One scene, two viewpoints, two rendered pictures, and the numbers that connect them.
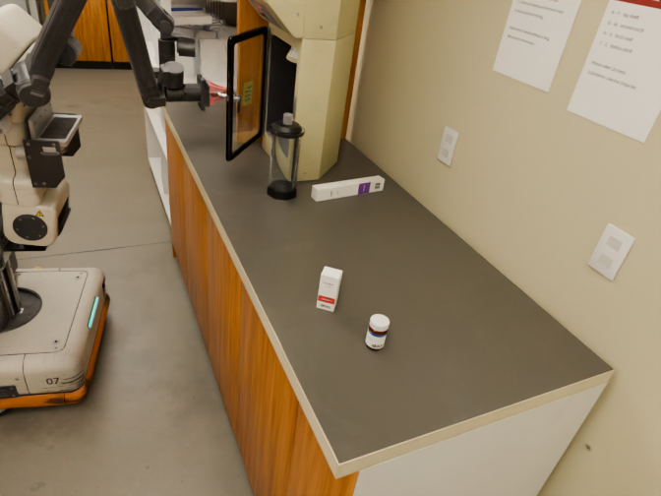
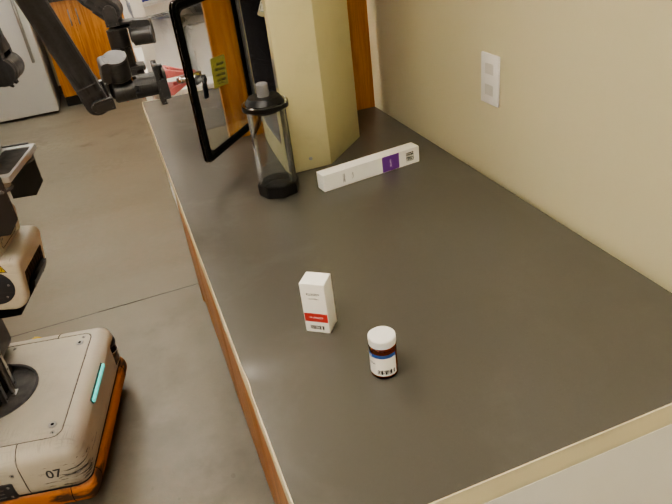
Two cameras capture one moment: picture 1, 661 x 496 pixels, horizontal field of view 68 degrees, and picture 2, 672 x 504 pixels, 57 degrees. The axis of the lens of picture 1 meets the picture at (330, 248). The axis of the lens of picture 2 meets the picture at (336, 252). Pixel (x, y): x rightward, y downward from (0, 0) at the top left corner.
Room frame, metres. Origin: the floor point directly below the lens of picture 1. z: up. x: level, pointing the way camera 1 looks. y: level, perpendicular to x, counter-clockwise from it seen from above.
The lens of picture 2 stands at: (0.10, -0.23, 1.58)
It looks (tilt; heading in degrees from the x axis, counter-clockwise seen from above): 31 degrees down; 12
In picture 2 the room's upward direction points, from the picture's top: 7 degrees counter-clockwise
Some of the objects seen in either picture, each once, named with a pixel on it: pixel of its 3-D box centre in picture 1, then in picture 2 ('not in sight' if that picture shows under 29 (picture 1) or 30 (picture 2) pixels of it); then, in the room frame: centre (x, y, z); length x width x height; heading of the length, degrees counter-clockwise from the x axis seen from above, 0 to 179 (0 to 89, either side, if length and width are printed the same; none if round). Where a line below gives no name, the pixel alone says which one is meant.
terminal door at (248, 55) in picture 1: (246, 93); (218, 71); (1.67, 0.36, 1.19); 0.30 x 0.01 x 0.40; 170
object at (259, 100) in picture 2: (287, 124); (263, 97); (1.46, 0.19, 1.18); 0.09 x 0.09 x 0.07
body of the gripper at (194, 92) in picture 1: (193, 93); (149, 84); (1.57, 0.52, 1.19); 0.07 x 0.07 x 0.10; 29
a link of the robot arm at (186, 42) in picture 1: (178, 37); (129, 23); (1.81, 0.64, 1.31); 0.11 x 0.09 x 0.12; 108
